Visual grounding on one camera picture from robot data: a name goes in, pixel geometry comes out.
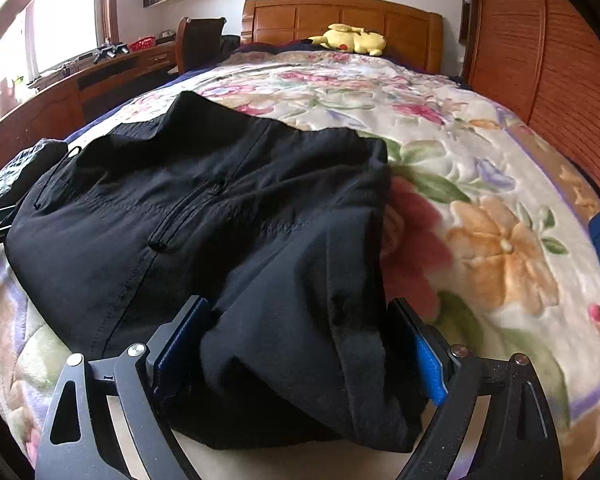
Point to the yellow plush toy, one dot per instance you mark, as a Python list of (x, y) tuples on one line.
[(350, 39)]

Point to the wooden desk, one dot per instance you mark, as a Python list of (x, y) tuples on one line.
[(77, 100)]

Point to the floral quilt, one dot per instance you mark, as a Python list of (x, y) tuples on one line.
[(495, 245)]

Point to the wooden headboard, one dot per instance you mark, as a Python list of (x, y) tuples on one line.
[(414, 37)]

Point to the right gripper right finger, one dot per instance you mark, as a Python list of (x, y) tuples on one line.
[(517, 439)]

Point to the black coat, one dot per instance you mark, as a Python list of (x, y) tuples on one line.
[(278, 229)]

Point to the red basket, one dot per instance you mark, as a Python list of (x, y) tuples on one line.
[(141, 44)]

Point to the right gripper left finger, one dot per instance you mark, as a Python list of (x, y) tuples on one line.
[(79, 441)]

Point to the dark grey folded garment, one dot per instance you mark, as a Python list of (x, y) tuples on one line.
[(24, 178)]

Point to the black device on desk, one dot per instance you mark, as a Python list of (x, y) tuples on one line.
[(109, 51)]

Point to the wooden chair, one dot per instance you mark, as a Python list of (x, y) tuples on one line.
[(200, 41)]

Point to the wooden wardrobe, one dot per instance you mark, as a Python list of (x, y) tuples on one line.
[(540, 59)]

